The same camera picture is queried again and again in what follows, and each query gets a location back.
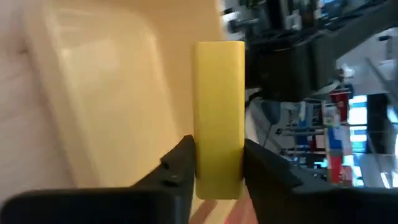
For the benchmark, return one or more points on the yellow block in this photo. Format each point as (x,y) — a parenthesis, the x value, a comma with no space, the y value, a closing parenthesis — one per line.
(217,109)

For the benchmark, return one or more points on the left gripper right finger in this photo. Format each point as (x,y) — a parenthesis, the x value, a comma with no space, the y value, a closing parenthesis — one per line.
(267,180)

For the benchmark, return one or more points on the yellow plastic bin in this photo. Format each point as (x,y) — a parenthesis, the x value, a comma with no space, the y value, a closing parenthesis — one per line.
(124,77)

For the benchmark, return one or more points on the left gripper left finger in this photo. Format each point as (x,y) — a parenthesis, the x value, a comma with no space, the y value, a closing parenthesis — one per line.
(183,161)

